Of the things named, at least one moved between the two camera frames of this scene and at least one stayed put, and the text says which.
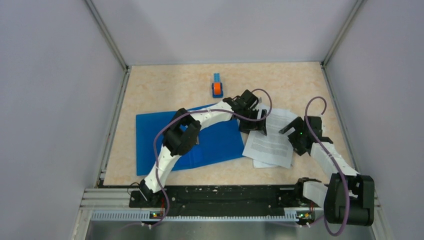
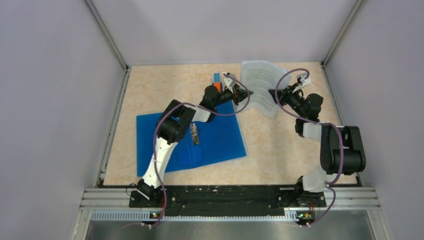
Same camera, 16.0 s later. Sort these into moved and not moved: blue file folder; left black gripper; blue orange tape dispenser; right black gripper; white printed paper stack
Moved: white printed paper stack; left black gripper; right black gripper
Not moved: blue file folder; blue orange tape dispenser
